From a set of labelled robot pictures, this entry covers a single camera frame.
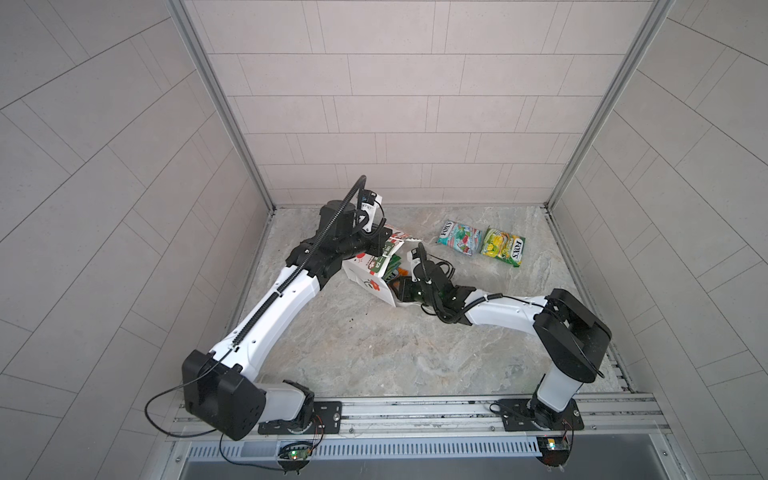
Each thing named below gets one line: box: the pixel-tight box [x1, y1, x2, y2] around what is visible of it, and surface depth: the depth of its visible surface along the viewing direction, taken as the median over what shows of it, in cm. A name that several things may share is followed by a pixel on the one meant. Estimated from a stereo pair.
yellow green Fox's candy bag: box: [481, 228, 526, 267], surface depth 104 cm
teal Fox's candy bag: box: [436, 221, 483, 256], surface depth 107 cm
